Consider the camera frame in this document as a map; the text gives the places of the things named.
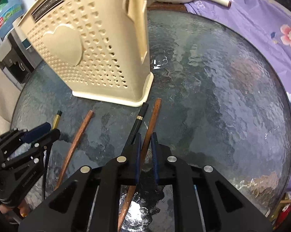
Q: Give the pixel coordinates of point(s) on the blue water jug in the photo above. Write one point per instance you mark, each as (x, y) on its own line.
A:
(10, 10)

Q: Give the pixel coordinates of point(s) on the brown wooden chopstick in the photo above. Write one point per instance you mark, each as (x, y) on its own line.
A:
(144, 150)
(73, 147)

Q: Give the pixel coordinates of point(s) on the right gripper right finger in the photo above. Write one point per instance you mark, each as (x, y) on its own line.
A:
(171, 170)

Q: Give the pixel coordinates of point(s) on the black thin-band chopstick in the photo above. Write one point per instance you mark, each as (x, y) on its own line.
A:
(136, 125)

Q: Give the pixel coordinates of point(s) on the purple floral cloth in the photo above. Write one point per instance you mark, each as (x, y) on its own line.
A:
(263, 24)

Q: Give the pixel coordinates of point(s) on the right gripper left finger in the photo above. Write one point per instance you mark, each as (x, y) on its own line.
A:
(119, 171)

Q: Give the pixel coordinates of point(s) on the grey water dispenser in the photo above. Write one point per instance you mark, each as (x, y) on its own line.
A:
(18, 58)

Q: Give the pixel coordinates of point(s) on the dark wooden side table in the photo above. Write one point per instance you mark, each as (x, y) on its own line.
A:
(167, 6)

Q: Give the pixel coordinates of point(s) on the black gold-band chopstick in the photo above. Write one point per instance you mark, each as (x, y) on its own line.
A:
(47, 155)

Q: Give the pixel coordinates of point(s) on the cream plastic utensil holder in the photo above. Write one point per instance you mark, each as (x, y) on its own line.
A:
(99, 48)

